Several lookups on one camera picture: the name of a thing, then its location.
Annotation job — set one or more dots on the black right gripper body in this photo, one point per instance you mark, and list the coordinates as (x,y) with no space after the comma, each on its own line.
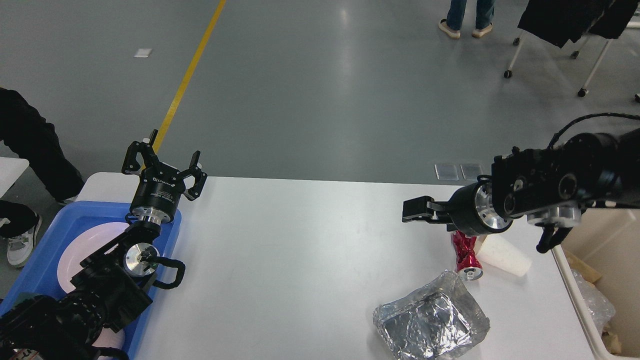
(471,211)

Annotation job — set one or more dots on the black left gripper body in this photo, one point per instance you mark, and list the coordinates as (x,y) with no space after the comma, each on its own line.
(158,193)

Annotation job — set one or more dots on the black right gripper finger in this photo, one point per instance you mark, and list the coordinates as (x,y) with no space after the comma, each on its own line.
(425,209)

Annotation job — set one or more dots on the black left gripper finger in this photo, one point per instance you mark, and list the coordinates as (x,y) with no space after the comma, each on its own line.
(141,159)
(192,171)

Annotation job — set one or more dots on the white paper cup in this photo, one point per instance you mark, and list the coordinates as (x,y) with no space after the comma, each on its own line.
(498,252)

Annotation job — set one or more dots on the crushed red soda can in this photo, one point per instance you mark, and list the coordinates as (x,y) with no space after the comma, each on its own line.
(467,265)

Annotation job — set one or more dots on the pink plate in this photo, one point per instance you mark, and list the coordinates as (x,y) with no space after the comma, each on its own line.
(81,247)

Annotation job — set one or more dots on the aluminium foil tray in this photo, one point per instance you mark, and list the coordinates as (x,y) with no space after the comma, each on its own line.
(438,321)

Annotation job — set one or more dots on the pink mug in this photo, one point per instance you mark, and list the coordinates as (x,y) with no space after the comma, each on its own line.
(109,338)

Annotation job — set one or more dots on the clear plastic wrap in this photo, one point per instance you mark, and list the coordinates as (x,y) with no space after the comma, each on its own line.
(601,310)

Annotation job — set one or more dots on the brown paper bag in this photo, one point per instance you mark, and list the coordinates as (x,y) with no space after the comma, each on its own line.
(609,342)

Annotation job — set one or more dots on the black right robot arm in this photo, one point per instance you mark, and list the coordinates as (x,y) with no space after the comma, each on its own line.
(551,187)

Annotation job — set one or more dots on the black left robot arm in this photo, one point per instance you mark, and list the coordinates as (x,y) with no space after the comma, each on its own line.
(111,290)

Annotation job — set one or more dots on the right clear floor plate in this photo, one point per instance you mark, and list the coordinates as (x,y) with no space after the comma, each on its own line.
(471,171)

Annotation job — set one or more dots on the clear floor plate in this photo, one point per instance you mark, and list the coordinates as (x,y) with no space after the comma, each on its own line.
(471,171)
(447,172)

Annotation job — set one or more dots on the left clear floor plate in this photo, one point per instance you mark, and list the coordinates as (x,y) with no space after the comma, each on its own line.
(447,172)

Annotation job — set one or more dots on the white side table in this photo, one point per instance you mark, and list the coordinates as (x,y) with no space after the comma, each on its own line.
(10,170)

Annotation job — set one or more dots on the beige plastic bin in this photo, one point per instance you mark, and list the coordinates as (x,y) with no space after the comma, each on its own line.
(608,241)

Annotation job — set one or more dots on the rack with black clothes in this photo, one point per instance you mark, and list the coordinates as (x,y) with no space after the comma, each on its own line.
(559,22)

